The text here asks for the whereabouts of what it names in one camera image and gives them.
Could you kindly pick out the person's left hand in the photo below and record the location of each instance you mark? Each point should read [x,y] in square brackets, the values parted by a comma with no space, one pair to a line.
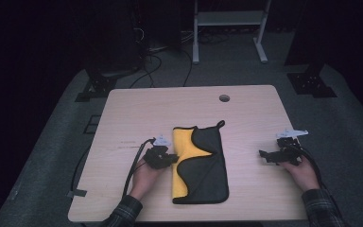
[145,181]

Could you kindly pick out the black stand base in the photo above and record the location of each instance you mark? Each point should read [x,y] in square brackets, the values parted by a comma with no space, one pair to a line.
[97,86]
[312,83]

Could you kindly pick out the yellow and black cloth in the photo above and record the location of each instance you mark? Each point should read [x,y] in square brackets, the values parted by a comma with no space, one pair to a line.
[206,170]

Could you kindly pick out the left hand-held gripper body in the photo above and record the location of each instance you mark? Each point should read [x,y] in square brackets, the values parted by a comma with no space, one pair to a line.
[156,157]

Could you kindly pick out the white metal stand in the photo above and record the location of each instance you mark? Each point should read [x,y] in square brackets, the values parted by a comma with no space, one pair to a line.
[230,18]

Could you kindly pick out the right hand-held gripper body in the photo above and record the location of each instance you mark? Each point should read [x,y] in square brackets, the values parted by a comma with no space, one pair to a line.
[290,151]

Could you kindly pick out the person's right hand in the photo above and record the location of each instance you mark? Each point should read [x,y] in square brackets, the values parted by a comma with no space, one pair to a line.
[304,176]

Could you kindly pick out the grey table grommet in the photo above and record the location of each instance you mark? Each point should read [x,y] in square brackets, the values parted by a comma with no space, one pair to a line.
[224,98]

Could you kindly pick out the grey tape strip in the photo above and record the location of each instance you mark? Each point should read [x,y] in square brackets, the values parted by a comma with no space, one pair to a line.
[76,193]

